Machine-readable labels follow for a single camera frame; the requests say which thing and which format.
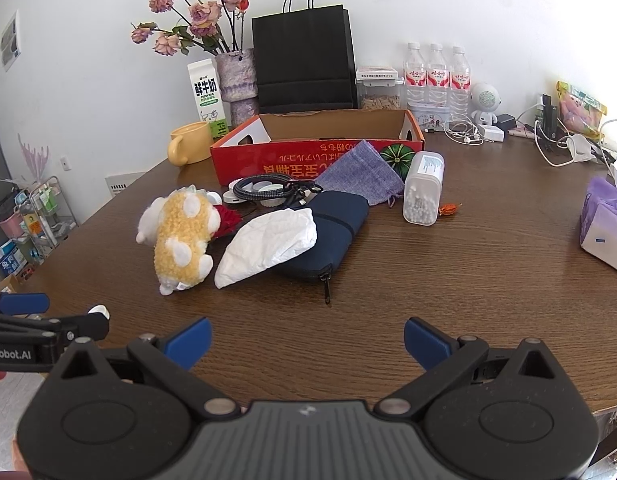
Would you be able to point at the red fabric rose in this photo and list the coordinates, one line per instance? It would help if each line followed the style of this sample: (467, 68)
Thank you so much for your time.
(230, 221)

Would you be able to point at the white charger adapter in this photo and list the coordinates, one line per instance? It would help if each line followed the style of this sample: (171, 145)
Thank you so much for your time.
(492, 133)

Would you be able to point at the yellow snack bag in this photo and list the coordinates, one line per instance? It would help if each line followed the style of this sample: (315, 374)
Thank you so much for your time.
(579, 112)

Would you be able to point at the small orange tassel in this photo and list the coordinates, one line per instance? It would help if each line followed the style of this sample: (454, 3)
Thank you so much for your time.
(448, 210)

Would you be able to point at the white box on container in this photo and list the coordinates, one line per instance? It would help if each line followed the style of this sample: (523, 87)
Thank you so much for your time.
(376, 73)

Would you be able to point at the red orange cardboard box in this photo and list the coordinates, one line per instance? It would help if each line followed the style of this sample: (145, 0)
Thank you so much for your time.
(305, 145)

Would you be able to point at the black power adapter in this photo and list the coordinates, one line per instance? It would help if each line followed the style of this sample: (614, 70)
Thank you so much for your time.
(506, 122)

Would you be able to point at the white green milk carton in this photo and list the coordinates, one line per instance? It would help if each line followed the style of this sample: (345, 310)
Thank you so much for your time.
(205, 84)

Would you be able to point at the white tissue pack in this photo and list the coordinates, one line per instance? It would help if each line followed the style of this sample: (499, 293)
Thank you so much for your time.
(265, 242)

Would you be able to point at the clear snack storage container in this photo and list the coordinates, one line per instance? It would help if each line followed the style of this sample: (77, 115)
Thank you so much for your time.
(380, 94)

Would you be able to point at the yellow ceramic mug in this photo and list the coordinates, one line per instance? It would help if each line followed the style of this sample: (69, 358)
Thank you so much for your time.
(190, 144)

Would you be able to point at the purple fabric drawstring pouch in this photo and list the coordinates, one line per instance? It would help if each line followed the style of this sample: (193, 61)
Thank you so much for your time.
(362, 171)

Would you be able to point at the wire storage rack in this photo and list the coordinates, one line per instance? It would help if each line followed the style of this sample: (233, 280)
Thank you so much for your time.
(43, 217)

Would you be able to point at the black paper shopping bag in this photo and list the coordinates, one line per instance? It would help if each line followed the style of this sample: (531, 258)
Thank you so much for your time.
(304, 59)

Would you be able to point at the navy blue zip pouch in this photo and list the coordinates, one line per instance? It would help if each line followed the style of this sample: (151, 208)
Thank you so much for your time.
(338, 217)

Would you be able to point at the water bottle right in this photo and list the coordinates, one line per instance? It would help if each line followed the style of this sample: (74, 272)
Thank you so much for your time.
(460, 84)

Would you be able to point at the yellow white plush toy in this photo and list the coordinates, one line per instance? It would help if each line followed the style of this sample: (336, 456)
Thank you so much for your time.
(179, 227)

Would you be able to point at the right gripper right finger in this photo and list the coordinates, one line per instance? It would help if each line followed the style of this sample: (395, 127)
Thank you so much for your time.
(447, 363)

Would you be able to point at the water bottle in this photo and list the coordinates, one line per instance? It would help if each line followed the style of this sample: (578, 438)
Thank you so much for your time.
(460, 84)
(415, 74)
(438, 76)

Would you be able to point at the water bottle left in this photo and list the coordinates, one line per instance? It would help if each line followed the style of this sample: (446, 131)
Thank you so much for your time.
(415, 74)

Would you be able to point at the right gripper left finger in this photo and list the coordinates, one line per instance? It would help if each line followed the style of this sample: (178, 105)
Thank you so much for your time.
(166, 363)

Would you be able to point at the water bottle middle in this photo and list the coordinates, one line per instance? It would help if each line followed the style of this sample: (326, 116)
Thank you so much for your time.
(438, 76)

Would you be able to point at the dried pink roses bouquet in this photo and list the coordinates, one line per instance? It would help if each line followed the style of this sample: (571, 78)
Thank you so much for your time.
(214, 26)

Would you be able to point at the decorated metal tin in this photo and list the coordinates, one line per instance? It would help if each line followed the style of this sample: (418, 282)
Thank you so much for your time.
(431, 117)

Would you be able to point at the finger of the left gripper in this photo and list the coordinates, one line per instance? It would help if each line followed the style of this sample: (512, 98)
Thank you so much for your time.
(23, 304)

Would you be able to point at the purple tissue packet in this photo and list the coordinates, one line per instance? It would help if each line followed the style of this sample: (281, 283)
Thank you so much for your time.
(598, 234)

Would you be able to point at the white earphones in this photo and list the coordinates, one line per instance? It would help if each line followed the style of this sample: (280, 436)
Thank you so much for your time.
(463, 132)

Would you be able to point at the white robot speaker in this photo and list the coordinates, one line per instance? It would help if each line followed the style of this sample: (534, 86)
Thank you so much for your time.
(485, 100)

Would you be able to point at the purple textured vase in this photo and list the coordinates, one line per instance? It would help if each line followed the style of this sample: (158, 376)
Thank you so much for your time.
(238, 85)

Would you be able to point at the cotton swab plastic box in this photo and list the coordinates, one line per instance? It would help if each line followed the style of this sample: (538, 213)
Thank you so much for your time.
(423, 188)

